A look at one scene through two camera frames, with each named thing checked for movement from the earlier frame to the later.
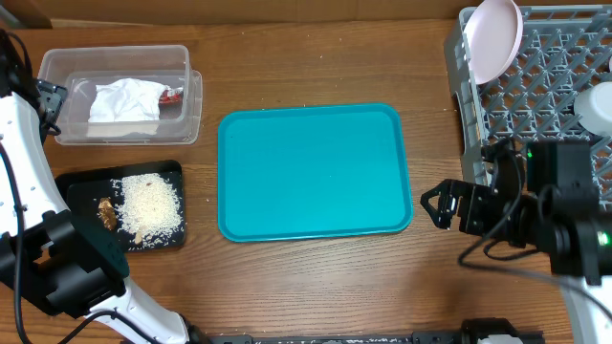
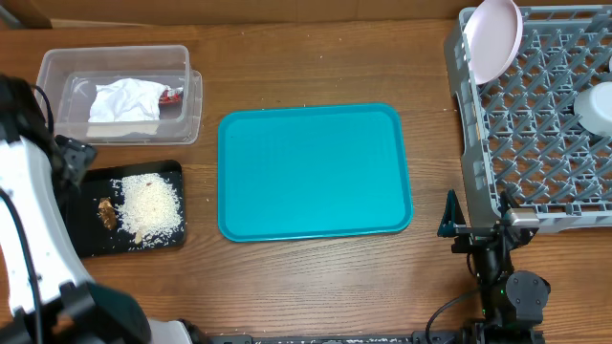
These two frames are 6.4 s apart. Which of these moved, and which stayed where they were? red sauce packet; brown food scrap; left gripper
Moved: left gripper
Stayed: red sauce packet; brown food scrap
